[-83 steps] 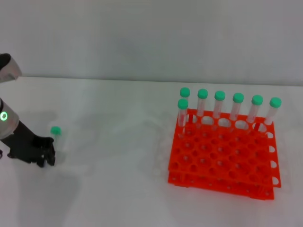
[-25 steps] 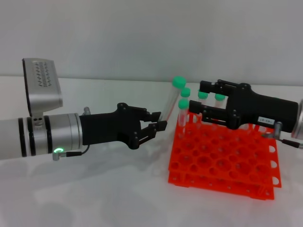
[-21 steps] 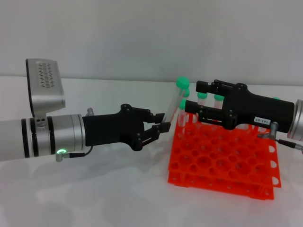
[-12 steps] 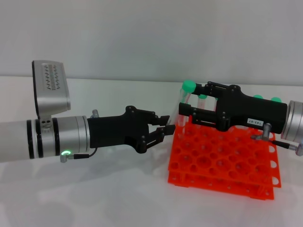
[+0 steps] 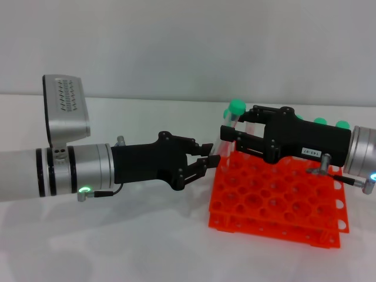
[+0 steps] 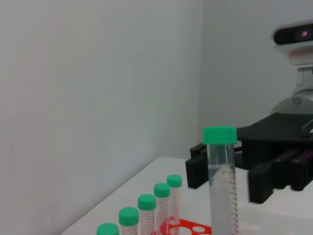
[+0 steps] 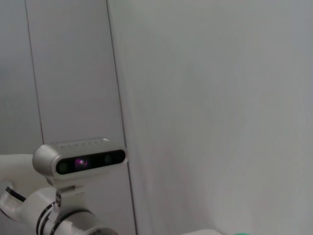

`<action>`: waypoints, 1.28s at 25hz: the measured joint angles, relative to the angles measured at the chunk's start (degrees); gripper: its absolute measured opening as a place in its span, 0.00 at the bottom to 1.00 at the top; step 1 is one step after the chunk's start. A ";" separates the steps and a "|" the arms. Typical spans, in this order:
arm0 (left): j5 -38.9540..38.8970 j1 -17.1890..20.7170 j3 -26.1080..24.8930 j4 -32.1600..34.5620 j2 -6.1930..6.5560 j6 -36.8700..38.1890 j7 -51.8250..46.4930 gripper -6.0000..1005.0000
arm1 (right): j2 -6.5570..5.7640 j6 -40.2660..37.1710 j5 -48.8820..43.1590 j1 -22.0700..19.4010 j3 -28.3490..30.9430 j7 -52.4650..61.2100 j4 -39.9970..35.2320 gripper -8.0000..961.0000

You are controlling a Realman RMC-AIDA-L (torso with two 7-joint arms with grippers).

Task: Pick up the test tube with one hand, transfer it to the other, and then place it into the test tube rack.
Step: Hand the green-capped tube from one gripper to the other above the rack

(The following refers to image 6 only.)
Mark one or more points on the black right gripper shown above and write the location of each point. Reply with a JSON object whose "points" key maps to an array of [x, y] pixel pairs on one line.
{"points": [[271, 137]]}

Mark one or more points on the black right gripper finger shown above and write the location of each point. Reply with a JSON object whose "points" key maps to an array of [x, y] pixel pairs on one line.
{"points": [[196, 169]]}

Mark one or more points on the green-capped clear test tube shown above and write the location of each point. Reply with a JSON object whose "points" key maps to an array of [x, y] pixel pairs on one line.
{"points": [[162, 191], [146, 202], [221, 200], [107, 229], [128, 216], [174, 181]]}

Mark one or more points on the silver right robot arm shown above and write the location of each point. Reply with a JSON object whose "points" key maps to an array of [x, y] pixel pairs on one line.
{"points": [[291, 104]]}

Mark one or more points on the orange plastic test tube rack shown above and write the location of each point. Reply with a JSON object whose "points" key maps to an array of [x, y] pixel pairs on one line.
{"points": [[185, 226]]}

